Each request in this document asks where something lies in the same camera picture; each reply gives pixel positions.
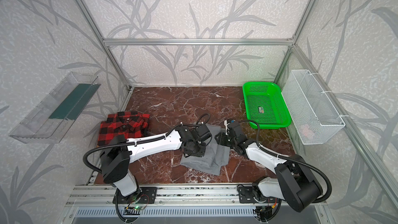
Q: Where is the green plastic basket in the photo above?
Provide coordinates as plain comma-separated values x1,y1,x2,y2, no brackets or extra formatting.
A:
243,82,292,129

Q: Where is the clear plastic wall bin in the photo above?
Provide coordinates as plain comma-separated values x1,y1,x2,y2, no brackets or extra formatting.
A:
9,72,101,144

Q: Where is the grey long sleeve shirt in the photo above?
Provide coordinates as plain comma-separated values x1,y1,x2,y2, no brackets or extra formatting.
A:
180,124,230,176

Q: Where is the white wire mesh basket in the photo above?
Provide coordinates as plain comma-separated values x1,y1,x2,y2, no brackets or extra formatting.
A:
282,69,346,145

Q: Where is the red black plaid folded shirt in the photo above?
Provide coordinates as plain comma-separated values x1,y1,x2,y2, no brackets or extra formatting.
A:
97,111,150,146

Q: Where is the pink item in wire basket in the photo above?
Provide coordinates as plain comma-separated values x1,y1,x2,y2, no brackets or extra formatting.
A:
300,124,315,140

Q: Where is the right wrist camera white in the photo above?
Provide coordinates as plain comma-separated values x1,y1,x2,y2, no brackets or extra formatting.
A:
224,118,235,130

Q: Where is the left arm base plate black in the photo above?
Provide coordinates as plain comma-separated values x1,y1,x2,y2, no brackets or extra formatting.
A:
137,187,158,204

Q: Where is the aluminium front rail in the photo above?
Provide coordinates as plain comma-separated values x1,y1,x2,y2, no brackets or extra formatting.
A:
65,183,243,207

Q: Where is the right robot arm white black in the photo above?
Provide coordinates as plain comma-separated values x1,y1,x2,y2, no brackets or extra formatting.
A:
216,119,332,212

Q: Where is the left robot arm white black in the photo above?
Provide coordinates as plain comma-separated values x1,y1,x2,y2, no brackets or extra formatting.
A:
83,120,212,197

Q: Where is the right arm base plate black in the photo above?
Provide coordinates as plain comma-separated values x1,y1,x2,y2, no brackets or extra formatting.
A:
237,185,280,204

